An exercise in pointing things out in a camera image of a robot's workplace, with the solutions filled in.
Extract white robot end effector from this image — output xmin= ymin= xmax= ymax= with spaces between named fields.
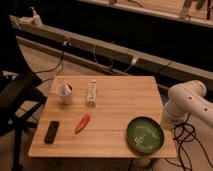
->
xmin=160 ymin=103 xmax=184 ymax=130

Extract green ceramic bowl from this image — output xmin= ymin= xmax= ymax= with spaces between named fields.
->
xmin=126 ymin=117 xmax=164 ymax=154

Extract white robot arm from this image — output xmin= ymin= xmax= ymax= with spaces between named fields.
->
xmin=161 ymin=80 xmax=213 ymax=130

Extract white tube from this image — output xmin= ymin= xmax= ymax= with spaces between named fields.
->
xmin=86 ymin=79 xmax=97 ymax=106

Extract grey metal beam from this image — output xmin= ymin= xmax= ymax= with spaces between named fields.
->
xmin=10 ymin=16 xmax=213 ymax=91

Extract white paper cup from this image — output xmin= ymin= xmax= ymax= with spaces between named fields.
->
xmin=56 ymin=84 xmax=72 ymax=105

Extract black remote control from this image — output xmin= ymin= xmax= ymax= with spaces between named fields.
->
xmin=44 ymin=121 xmax=59 ymax=144

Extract black chair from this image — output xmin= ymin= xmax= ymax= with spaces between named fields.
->
xmin=0 ymin=71 xmax=46 ymax=171

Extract white object on beam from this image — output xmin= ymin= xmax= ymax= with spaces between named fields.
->
xmin=19 ymin=7 xmax=43 ymax=27

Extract black floor cables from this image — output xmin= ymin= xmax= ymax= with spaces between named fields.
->
xmin=165 ymin=113 xmax=213 ymax=171

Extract white cable on beam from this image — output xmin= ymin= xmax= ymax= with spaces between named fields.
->
xmin=91 ymin=41 xmax=139 ymax=73

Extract black hanging cable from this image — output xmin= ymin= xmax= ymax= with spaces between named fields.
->
xmin=34 ymin=40 xmax=71 ymax=84

